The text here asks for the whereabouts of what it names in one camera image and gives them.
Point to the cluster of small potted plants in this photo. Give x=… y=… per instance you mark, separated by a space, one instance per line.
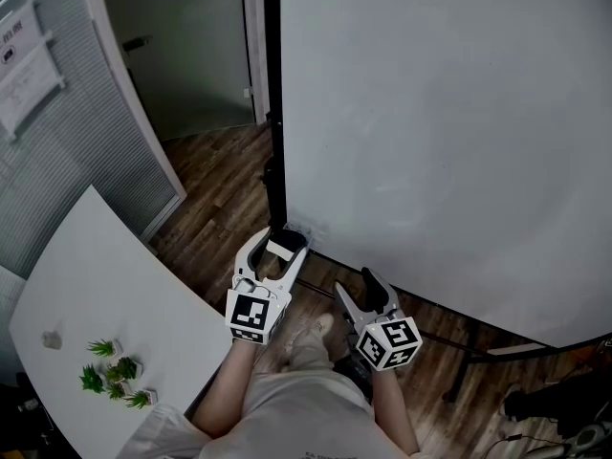
x=126 y=367

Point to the grey-green door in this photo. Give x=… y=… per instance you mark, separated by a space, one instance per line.
x=191 y=65

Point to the white table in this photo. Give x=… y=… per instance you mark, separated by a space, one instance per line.
x=110 y=280

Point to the white wall sign holder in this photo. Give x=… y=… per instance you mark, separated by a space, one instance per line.
x=24 y=74

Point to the black waist device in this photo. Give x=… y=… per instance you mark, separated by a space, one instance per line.
x=354 y=378

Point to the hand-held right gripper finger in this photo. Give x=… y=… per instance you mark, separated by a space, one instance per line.
x=391 y=299
x=349 y=309

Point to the person's beige trousers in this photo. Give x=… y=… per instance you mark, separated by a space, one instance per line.
x=306 y=356

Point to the person's left forearm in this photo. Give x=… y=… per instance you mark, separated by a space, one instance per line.
x=229 y=385

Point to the white whiteboard eraser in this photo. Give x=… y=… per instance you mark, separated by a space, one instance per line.
x=281 y=250

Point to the person's right forearm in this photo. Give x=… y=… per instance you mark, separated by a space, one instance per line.
x=392 y=409

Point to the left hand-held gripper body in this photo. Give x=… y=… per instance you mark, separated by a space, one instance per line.
x=248 y=313

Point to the small grey lump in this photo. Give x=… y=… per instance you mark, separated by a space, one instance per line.
x=51 y=341

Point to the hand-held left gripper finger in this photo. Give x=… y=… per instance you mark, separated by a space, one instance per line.
x=290 y=275
x=243 y=263

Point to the person's light shoe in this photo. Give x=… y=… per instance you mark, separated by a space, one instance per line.
x=320 y=325

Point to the grey wheeled base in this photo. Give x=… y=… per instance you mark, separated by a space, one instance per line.
x=593 y=440

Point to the white door frame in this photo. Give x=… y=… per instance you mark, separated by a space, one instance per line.
x=115 y=65

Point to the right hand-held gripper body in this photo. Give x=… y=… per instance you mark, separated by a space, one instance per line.
x=397 y=335

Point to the person's beige shirt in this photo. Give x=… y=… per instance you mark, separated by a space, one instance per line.
x=296 y=419

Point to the large white whiteboard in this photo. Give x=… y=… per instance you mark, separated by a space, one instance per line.
x=273 y=65

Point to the black office chair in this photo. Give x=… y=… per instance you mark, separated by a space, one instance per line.
x=24 y=428

